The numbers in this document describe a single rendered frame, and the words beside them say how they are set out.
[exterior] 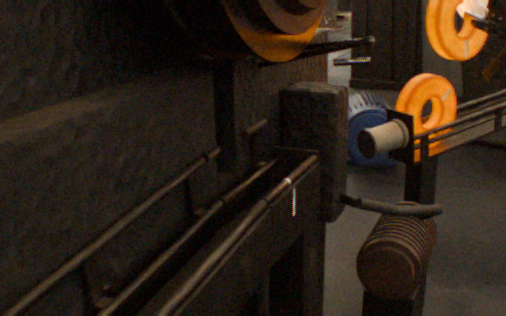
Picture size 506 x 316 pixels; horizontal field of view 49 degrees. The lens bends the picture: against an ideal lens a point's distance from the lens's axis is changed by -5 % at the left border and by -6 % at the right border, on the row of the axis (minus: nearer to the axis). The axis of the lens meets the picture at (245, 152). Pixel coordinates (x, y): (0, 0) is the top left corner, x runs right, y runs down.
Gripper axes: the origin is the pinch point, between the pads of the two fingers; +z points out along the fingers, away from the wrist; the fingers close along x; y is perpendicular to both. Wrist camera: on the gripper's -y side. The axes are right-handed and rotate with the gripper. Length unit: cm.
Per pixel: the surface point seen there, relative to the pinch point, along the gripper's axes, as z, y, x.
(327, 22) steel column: 644, -268, -494
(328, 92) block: -3.2, -12.3, 31.9
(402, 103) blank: 1.9, -20.4, 7.7
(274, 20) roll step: -17, 7, 54
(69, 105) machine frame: -18, 0, 78
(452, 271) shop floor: 13, -100, -54
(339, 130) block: -5.7, -18.4, 30.1
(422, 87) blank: 1.3, -17.0, 3.6
